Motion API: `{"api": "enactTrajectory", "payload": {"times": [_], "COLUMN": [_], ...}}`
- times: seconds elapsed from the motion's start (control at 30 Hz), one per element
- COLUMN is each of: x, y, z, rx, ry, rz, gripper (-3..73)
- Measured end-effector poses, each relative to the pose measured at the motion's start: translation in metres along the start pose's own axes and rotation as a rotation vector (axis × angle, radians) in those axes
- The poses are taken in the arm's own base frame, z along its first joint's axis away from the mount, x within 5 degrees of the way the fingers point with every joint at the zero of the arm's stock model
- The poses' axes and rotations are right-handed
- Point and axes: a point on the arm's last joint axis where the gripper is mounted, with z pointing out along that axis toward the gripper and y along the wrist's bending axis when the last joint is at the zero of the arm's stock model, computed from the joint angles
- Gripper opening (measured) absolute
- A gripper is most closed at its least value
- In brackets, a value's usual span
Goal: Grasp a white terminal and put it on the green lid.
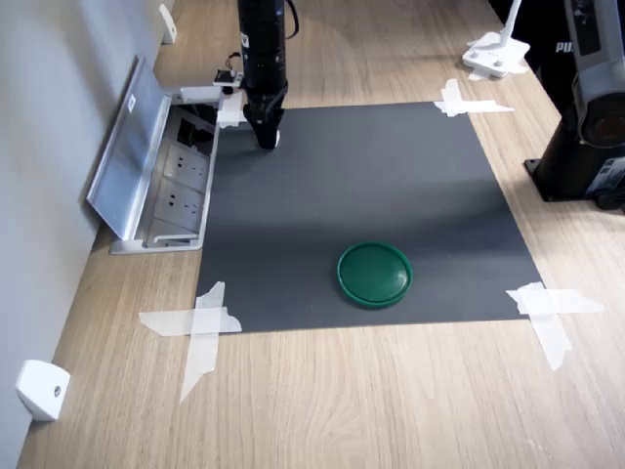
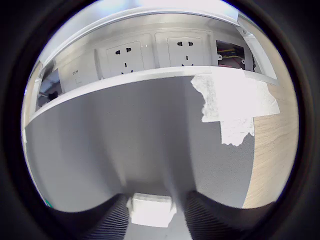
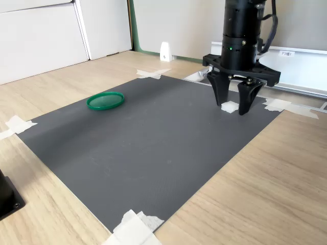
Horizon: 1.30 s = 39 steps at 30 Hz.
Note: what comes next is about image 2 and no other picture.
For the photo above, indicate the white power socket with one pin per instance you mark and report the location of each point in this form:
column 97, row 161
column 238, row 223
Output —
column 125, row 56
column 186, row 50

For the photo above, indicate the dark grey mat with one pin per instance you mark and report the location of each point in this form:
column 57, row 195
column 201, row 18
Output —
column 125, row 140

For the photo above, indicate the small white plastic terminal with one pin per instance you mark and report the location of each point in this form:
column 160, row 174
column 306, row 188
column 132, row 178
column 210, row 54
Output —
column 151, row 211

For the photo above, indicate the white blank socket panel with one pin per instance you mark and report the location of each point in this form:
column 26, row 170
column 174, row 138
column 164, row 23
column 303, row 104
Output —
column 77, row 76

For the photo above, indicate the white tape strip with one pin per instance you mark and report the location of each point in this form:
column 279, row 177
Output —
column 237, row 95
column 237, row 132

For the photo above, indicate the round green lid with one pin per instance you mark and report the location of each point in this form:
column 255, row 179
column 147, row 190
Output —
column 49, row 203

